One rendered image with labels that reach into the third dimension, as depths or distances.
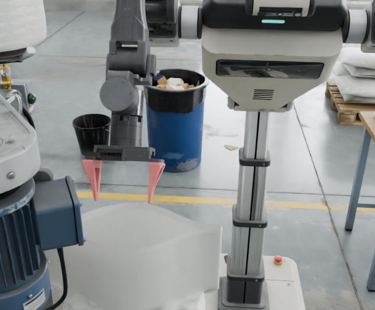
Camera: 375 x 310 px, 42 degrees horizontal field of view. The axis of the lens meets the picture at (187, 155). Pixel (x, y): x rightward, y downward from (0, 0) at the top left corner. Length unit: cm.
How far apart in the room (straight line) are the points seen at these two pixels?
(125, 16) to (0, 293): 51
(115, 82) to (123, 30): 12
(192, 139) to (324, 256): 124
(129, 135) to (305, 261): 205
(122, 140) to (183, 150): 260
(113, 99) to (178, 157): 268
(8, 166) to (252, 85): 91
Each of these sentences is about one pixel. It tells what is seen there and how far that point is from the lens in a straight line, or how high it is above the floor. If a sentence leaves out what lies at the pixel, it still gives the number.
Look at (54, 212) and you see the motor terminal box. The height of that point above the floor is 129.
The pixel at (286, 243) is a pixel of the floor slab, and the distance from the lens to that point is 290.
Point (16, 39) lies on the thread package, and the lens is 81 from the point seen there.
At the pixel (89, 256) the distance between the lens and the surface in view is 121.
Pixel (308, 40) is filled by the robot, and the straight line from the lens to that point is 138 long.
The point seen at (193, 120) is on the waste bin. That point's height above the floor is 40.
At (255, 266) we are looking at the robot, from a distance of 195.
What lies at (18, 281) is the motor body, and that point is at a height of 118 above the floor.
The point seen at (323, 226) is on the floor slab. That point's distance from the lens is 311.
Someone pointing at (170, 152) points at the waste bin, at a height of 17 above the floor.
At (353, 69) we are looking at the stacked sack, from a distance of 456.
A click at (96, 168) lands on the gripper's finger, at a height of 130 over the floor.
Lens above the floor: 174
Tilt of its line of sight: 27 degrees down
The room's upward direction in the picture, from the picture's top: 1 degrees clockwise
